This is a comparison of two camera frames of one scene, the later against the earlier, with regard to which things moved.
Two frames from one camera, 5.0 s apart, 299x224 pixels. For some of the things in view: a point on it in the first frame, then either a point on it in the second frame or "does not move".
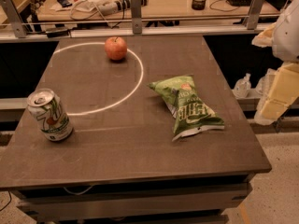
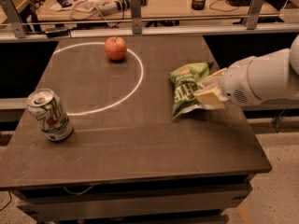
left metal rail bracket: x=18 y=24 does not move
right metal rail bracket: x=253 y=14 does not move
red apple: x=116 y=48 does not move
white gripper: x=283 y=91 → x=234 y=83
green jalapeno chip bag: x=190 y=110 → x=185 y=80
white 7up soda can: x=47 y=109 does not move
